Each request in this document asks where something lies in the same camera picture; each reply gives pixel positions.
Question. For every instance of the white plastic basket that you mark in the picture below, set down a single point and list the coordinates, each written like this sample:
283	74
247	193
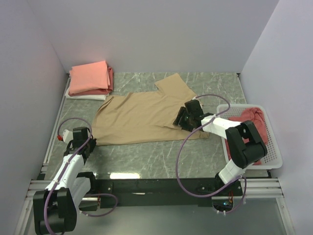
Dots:
273	159

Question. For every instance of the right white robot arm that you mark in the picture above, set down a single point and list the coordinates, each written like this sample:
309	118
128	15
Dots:
212	123

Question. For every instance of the red t-shirt in basket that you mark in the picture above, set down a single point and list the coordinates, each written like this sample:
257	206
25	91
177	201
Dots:
254	120

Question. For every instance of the tan t-shirt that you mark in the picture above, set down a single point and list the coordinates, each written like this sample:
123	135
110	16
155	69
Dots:
144	116

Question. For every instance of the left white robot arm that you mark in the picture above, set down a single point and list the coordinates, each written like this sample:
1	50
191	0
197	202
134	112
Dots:
55	207

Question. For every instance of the black base beam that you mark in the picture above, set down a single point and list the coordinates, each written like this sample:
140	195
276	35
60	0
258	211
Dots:
203	192

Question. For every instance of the folded salmon t-shirt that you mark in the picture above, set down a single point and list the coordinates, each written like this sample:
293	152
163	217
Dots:
89	77

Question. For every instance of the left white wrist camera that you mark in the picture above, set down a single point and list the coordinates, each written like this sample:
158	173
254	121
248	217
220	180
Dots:
66	136

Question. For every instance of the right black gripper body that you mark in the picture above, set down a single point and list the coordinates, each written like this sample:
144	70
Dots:
185	122

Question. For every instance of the aluminium rail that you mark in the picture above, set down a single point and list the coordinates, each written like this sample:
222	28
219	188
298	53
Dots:
45	176

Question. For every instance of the folded white t-shirt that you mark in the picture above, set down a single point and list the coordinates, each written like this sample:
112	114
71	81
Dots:
100	97

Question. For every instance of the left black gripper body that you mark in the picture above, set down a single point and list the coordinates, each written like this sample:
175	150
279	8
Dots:
91	144

